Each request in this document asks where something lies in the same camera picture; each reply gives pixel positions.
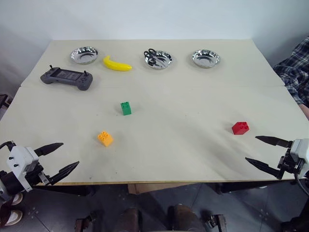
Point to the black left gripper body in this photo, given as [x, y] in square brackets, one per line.
[39, 175]

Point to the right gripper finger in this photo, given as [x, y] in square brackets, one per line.
[275, 141]
[265, 165]

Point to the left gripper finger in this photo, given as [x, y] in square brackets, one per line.
[49, 148]
[64, 172]

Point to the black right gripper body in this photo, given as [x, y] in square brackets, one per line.
[290, 163]

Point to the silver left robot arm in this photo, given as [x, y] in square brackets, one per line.
[9, 182]

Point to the white sneaker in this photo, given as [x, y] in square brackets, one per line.
[17, 198]
[14, 217]

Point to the red toy brick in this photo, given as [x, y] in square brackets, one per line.
[241, 127]

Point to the orange toy brick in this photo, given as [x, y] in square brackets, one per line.
[105, 138]

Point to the grey handheld remote controller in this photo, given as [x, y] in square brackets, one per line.
[67, 78]

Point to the person's plaid-sleeved arm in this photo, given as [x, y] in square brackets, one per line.
[295, 65]

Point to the green toy brick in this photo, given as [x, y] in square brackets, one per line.
[126, 109]

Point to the brown cardboard box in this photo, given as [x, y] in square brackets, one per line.
[157, 188]

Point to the empty steel bowl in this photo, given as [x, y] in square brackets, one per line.
[84, 56]
[206, 58]

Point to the yellow toy banana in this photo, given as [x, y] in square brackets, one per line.
[116, 64]

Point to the steel bowl holding scissors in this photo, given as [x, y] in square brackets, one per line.
[160, 60]

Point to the black table frame bar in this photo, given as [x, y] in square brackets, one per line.
[67, 189]
[253, 186]

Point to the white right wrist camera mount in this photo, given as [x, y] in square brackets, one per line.
[300, 148]

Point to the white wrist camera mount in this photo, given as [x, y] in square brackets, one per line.
[300, 148]
[20, 160]

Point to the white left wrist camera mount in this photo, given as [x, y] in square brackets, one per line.
[20, 160]

